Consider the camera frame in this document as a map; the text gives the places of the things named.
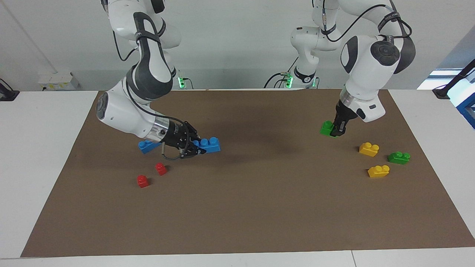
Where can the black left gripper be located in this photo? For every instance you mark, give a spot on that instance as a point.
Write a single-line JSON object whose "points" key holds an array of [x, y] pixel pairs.
{"points": [[345, 113]]}

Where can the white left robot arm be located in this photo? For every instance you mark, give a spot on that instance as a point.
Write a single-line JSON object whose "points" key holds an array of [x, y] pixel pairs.
{"points": [[367, 66]]}

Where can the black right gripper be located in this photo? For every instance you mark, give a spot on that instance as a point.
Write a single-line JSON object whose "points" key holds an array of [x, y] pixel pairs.
{"points": [[178, 135]]}

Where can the black table clamp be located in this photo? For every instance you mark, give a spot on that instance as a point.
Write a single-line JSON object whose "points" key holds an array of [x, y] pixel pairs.
{"points": [[7, 94]]}

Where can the blue metal frame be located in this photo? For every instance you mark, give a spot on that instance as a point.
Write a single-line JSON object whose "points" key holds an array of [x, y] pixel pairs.
{"points": [[468, 107]]}

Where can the yellow two-stud toy block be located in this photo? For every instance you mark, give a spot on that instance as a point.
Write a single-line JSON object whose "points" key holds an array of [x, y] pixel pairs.
{"points": [[368, 150], [378, 171]]}

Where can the blue three-stud toy block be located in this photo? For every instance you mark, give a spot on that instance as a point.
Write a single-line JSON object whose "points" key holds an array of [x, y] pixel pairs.
{"points": [[209, 145], [145, 147]]}

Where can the small red toy block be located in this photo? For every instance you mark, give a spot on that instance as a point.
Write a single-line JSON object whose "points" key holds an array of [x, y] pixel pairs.
{"points": [[160, 169], [143, 181]]}

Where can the green two-stud toy block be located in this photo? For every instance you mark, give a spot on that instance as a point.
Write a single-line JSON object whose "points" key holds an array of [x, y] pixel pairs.
{"points": [[399, 158], [326, 128]]}

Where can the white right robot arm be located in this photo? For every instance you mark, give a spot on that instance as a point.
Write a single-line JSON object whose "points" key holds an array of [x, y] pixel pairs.
{"points": [[146, 74]]}

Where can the brown table mat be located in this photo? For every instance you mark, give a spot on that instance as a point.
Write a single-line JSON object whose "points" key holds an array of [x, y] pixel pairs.
{"points": [[259, 207]]}

